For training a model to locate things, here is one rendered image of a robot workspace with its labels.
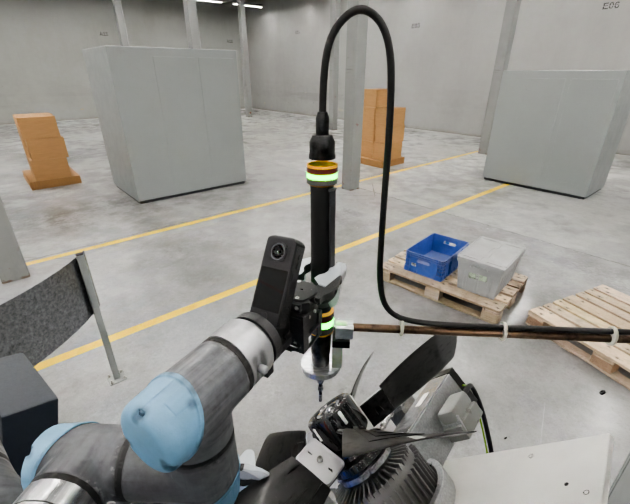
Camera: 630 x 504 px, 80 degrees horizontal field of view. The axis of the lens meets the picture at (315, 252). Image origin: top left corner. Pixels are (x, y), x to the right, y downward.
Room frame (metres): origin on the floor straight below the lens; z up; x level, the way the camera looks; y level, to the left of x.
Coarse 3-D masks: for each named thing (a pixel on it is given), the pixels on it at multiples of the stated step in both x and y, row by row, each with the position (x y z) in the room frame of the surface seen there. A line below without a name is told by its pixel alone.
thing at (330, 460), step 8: (312, 440) 0.56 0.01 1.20; (304, 448) 0.54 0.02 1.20; (312, 448) 0.54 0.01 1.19; (320, 448) 0.54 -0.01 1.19; (304, 456) 0.53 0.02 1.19; (312, 456) 0.53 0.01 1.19; (328, 456) 0.53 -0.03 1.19; (336, 456) 0.52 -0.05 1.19; (304, 464) 0.51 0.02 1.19; (312, 464) 0.51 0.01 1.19; (320, 464) 0.51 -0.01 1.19; (328, 464) 0.51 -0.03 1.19; (336, 464) 0.51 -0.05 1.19; (312, 472) 0.49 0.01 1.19; (320, 472) 0.49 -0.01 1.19; (328, 472) 0.49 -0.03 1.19; (336, 472) 0.49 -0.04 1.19; (328, 480) 0.48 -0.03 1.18
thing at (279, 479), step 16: (288, 464) 0.51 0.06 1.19; (256, 480) 0.48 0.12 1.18; (272, 480) 0.48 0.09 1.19; (288, 480) 0.47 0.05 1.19; (304, 480) 0.47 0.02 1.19; (320, 480) 0.47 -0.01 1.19; (240, 496) 0.46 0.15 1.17; (256, 496) 0.45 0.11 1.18; (272, 496) 0.44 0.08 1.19; (288, 496) 0.44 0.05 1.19; (304, 496) 0.44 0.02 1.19; (320, 496) 0.45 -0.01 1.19
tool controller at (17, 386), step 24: (0, 360) 0.76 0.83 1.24; (24, 360) 0.78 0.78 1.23; (0, 384) 0.67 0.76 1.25; (24, 384) 0.68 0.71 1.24; (0, 408) 0.60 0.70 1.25; (24, 408) 0.61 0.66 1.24; (48, 408) 0.63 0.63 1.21; (0, 432) 0.57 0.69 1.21; (24, 432) 0.59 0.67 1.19; (24, 456) 0.57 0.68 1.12
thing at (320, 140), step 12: (324, 120) 0.51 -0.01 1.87; (324, 132) 0.51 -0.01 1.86; (312, 144) 0.50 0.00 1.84; (324, 144) 0.50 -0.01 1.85; (312, 156) 0.50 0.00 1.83; (324, 156) 0.50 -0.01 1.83; (312, 336) 0.51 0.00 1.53; (312, 348) 0.51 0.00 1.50; (324, 348) 0.50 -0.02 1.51; (312, 360) 0.51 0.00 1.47; (324, 360) 0.50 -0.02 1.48
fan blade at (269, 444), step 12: (276, 432) 0.73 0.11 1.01; (288, 432) 0.69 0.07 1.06; (300, 432) 0.66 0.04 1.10; (264, 444) 0.73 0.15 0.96; (276, 444) 0.68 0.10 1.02; (288, 444) 0.65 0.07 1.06; (300, 444) 0.63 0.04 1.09; (264, 456) 0.68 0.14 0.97; (276, 456) 0.65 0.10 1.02; (288, 456) 0.62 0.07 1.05; (264, 468) 0.64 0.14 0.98
